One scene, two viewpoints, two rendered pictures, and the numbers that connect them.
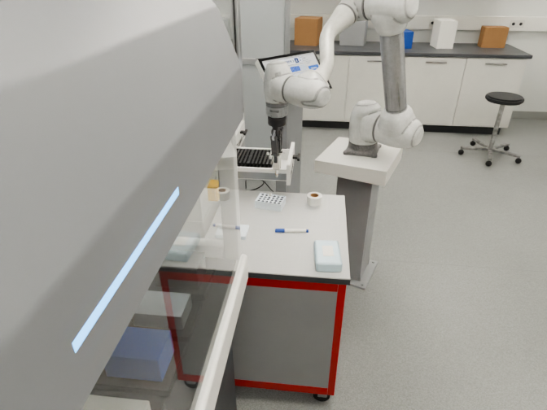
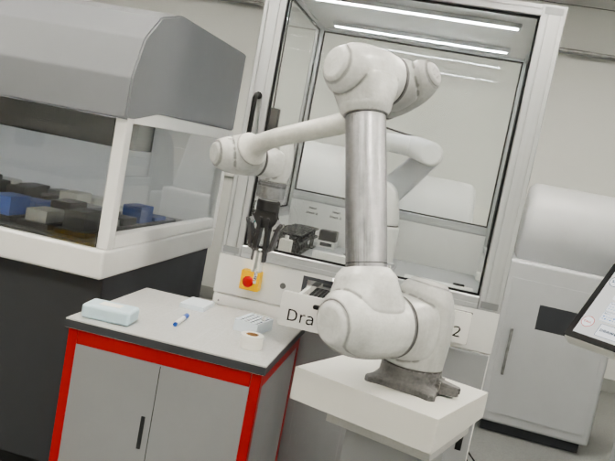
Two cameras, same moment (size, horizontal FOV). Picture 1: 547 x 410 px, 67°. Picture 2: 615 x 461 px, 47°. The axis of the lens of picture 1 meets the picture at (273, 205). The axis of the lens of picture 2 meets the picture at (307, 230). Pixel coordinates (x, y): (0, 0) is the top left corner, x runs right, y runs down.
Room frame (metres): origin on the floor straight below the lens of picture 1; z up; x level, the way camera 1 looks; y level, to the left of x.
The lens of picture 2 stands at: (1.91, -2.28, 1.37)
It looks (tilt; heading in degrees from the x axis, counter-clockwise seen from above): 6 degrees down; 93
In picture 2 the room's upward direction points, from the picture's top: 11 degrees clockwise
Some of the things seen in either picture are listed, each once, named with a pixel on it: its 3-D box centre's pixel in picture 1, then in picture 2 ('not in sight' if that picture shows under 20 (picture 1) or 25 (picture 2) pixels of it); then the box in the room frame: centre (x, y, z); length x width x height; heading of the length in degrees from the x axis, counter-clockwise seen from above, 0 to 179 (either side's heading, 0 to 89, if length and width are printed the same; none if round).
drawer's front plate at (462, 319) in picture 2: (238, 137); (427, 319); (2.24, 0.20, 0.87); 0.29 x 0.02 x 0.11; 173
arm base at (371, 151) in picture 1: (363, 144); (417, 376); (2.15, -0.50, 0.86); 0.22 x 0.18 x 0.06; 159
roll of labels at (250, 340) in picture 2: (314, 198); (251, 340); (1.69, -0.19, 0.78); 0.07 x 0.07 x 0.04
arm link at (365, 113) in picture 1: (366, 121); (418, 321); (2.13, -0.49, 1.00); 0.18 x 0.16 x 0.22; 44
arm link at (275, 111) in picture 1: (277, 108); (271, 191); (1.64, -0.01, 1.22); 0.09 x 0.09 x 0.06
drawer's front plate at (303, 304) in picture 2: (291, 163); (325, 316); (1.89, -0.09, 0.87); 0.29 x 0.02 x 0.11; 173
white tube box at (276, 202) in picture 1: (270, 202); (253, 324); (1.66, 0.01, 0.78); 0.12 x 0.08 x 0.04; 73
